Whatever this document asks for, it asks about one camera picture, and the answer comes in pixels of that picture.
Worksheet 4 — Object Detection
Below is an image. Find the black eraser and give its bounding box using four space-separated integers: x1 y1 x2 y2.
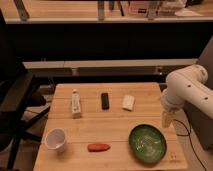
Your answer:
101 93 109 110

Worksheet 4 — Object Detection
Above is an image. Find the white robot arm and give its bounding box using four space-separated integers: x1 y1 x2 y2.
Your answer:
160 64 213 128

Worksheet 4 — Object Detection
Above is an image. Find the green ceramic plate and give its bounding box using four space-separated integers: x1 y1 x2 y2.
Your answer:
128 124 167 164

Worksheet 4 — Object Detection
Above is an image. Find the white rectangular block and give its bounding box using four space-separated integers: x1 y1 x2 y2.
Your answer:
122 95 135 111

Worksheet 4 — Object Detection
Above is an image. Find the orange carrot toy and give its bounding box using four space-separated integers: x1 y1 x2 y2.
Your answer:
87 143 110 152

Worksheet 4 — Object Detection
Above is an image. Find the white glue bottle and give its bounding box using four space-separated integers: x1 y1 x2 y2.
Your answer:
71 89 81 118

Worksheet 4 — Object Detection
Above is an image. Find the black office chair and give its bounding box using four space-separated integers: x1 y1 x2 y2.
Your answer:
0 10 50 171

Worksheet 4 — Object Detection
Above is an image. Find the black cable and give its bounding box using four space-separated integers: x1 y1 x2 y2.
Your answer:
173 118 208 171

